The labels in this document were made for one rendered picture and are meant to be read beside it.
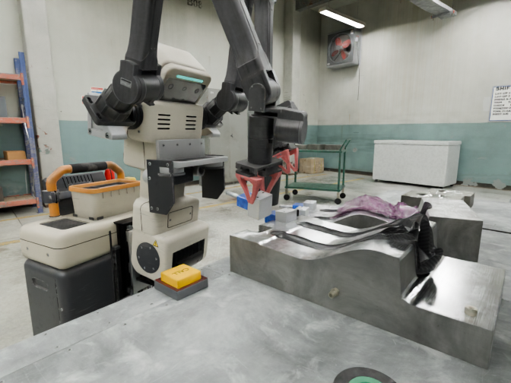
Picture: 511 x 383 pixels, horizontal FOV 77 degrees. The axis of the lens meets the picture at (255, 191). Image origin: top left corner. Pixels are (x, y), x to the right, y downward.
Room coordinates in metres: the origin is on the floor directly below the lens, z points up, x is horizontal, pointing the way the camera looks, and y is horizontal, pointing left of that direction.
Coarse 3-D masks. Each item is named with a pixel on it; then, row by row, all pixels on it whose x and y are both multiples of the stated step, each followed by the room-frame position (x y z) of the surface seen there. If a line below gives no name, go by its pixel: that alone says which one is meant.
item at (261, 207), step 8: (232, 192) 0.82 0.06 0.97; (264, 192) 0.77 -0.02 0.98; (240, 200) 0.77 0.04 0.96; (256, 200) 0.73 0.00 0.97; (264, 200) 0.74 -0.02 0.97; (248, 208) 0.76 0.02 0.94; (256, 208) 0.74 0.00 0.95; (264, 208) 0.75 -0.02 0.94; (248, 216) 0.76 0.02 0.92; (256, 216) 0.74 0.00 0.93; (264, 216) 0.75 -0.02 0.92
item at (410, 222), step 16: (304, 224) 0.82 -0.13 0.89; (400, 224) 0.64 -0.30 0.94; (416, 224) 0.59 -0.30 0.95; (288, 240) 0.69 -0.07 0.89; (304, 240) 0.70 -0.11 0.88; (400, 240) 0.54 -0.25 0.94; (416, 240) 0.53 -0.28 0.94; (432, 240) 0.62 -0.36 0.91; (416, 256) 0.54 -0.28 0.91; (432, 256) 0.54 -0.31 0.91; (416, 272) 0.54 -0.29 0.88
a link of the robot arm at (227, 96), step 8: (248, 0) 1.15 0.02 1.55; (248, 8) 1.16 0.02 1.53; (232, 56) 1.18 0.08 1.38; (232, 64) 1.18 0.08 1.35; (232, 72) 1.18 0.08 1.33; (224, 80) 1.19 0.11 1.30; (232, 80) 1.17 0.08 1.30; (240, 80) 1.18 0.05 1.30; (224, 88) 1.17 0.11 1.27; (232, 88) 1.16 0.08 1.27; (240, 88) 1.23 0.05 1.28; (224, 96) 1.17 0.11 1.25; (232, 96) 1.15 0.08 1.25; (224, 104) 1.17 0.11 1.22; (232, 104) 1.15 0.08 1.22
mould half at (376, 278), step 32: (288, 224) 0.80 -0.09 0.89; (320, 224) 0.81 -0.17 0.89; (384, 224) 0.72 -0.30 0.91; (256, 256) 0.66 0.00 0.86; (288, 256) 0.61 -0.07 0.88; (320, 256) 0.58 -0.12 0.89; (352, 256) 0.52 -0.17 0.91; (384, 256) 0.49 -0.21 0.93; (288, 288) 0.61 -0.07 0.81; (320, 288) 0.56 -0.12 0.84; (352, 288) 0.52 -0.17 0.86; (384, 288) 0.49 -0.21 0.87; (416, 288) 0.51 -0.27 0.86; (448, 288) 0.51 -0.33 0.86; (480, 288) 0.51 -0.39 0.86; (384, 320) 0.49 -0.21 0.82; (416, 320) 0.45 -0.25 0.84; (448, 320) 0.43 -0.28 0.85; (480, 320) 0.42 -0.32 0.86; (448, 352) 0.42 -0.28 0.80; (480, 352) 0.40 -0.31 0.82
